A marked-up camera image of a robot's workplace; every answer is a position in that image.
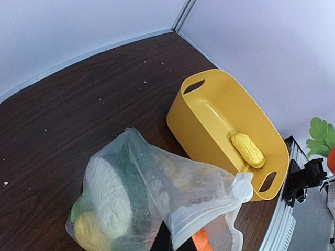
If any dark green toy cucumber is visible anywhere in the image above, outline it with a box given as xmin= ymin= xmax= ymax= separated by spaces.
xmin=104 ymin=150 xmax=162 ymax=250

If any aluminium front rail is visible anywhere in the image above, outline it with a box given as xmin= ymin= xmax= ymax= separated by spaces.
xmin=259 ymin=135 xmax=335 ymax=251

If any red toy pepper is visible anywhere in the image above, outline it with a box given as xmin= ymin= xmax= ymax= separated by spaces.
xmin=327 ymin=147 xmax=335 ymax=174

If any yellow toy corn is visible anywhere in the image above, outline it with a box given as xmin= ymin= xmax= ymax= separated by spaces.
xmin=230 ymin=133 xmax=265 ymax=169

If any green leafy toy vegetable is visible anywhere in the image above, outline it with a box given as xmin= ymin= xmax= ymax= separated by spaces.
xmin=306 ymin=117 xmax=334 ymax=158

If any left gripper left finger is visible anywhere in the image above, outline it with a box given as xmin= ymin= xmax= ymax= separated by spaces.
xmin=150 ymin=221 xmax=173 ymax=251

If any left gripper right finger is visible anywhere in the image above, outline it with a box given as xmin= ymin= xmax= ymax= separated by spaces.
xmin=177 ymin=237 xmax=197 ymax=251

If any yellow plastic basket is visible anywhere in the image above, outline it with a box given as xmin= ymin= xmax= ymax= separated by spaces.
xmin=166 ymin=69 xmax=289 ymax=201

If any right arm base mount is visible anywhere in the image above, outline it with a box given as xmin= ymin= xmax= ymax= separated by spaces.
xmin=282 ymin=158 xmax=327 ymax=208

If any right aluminium corner post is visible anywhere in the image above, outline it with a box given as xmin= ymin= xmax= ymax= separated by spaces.
xmin=171 ymin=0 xmax=197 ymax=33

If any yellow toy pepper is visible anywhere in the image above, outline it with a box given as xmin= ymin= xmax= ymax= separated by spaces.
xmin=74 ymin=212 xmax=111 ymax=250

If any clear dotted zip bag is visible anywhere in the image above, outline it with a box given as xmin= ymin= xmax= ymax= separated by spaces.
xmin=65 ymin=128 xmax=253 ymax=250

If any orange toy pumpkin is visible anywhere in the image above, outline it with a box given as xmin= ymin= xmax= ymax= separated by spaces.
xmin=192 ymin=228 xmax=213 ymax=251

